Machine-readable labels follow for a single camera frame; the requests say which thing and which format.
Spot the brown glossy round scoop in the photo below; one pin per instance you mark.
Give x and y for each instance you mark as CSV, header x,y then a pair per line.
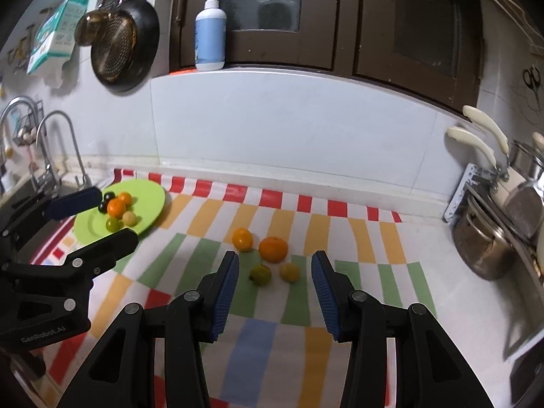
x,y
90,29

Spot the large orange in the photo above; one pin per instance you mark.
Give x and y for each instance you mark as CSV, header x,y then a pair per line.
x,y
273,249

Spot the black scissors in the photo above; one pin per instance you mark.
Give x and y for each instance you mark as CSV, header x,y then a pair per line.
x,y
532,78

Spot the small orange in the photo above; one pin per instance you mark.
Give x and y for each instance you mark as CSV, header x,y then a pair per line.
x,y
242,239

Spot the yellow round fruit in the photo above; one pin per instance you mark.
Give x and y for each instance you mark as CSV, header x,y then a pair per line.
x,y
290,272
130,219

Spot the dark plum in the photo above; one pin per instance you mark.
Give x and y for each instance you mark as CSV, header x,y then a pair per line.
x,y
110,196
102,208

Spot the blue white pump bottle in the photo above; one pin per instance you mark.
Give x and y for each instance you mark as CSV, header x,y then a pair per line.
x,y
210,38

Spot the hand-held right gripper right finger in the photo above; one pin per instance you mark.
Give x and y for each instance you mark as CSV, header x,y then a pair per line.
x,y
325,293

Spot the green plate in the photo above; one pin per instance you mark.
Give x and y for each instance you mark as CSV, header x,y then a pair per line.
x,y
148,199

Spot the green round fruit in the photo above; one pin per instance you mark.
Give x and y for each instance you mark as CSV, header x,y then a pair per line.
x,y
112,224
260,275

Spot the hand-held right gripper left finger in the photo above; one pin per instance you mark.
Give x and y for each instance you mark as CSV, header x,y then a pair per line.
x,y
225,293

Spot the large steel pot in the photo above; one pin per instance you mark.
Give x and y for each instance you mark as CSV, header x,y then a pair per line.
x,y
480,246

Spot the orange with stem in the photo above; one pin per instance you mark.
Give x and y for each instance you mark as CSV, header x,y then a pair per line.
x,y
117,208

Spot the black appliance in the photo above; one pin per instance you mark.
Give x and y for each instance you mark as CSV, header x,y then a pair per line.
x,y
531,374

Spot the metal faucet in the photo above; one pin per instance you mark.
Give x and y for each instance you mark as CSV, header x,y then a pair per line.
x,y
72,140
15,106

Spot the steel pot with lid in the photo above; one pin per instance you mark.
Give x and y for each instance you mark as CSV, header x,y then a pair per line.
x,y
527,157

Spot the black frying pan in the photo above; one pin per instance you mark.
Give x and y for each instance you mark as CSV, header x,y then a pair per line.
x,y
146,29

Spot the brass perforated strainer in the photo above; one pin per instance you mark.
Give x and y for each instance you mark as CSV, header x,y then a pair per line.
x,y
114,51

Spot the striped colourful tablecloth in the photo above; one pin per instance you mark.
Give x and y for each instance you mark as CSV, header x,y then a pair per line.
x,y
263,344

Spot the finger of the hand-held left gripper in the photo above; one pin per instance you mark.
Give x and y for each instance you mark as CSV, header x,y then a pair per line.
x,y
76,202
112,246

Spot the dark brown window frame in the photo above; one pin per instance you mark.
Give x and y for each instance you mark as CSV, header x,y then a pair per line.
x,y
425,72
255,46

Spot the steel sink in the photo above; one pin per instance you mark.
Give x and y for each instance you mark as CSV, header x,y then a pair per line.
x,y
17,197

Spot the teal white paper box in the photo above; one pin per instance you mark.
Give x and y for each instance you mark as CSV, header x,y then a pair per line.
x,y
57,34

